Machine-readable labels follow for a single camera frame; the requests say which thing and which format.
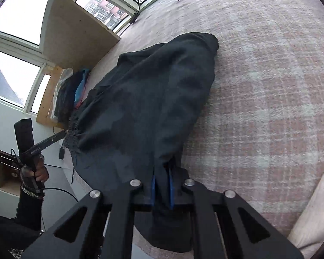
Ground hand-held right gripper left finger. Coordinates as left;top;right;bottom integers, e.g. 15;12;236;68
23;174;156;259

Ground white window frame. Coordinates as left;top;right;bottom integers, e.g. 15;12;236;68
0;0;179;114

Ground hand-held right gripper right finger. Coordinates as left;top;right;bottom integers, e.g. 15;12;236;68
167;166;304;259

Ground thin black cable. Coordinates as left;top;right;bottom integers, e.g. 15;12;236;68
40;187;79;203

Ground beige cloth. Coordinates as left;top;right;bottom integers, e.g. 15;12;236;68
287;155;324;259

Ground black pants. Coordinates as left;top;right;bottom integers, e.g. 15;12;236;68
62;32;219;253

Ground light wooden cabinet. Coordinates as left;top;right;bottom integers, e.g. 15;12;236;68
36;0;122;130

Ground wooden shelf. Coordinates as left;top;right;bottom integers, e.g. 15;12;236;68
0;145;25;196

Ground person's left hand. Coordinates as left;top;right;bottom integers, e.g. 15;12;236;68
20;156;49;192

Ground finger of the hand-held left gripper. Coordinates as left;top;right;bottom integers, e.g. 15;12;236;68
45;131;67;147

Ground person's left forearm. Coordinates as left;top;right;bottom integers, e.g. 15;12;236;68
15;186;46;232

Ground person's dark clothing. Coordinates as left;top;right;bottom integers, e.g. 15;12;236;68
0;210;44;259

